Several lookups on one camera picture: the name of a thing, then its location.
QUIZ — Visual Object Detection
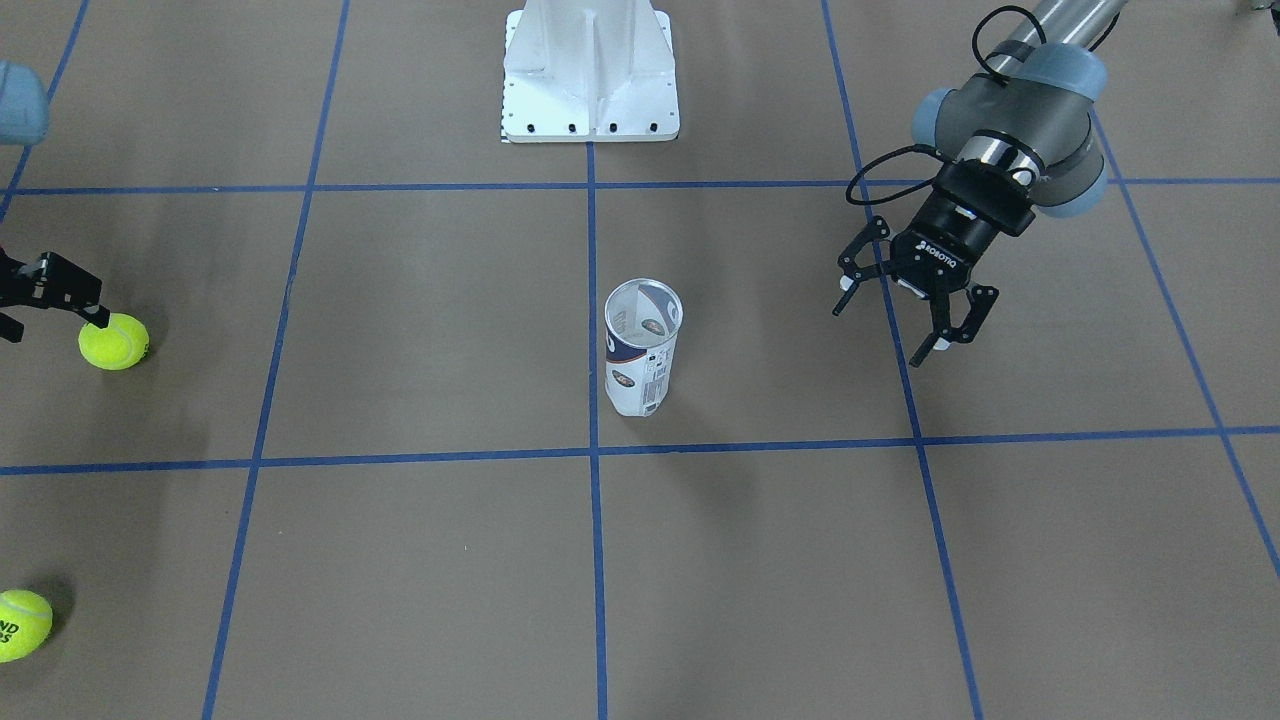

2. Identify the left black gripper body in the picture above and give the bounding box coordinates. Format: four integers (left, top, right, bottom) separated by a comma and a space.
890, 160, 1036, 299

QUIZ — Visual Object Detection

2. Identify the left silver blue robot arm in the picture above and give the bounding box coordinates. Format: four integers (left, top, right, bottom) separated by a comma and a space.
836, 1, 1124, 366

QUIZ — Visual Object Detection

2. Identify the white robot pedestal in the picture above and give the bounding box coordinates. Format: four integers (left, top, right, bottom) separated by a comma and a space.
500, 1, 681, 143

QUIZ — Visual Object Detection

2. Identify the clear tennis ball can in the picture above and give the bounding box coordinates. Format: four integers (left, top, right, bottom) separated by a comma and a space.
604, 278, 685, 416

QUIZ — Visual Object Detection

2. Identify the yellow tennis ball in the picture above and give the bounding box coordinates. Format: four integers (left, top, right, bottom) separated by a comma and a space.
1, 589, 52, 664
77, 313, 150, 372

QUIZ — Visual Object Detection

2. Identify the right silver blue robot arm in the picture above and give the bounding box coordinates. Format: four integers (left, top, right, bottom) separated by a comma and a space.
1, 61, 111, 329

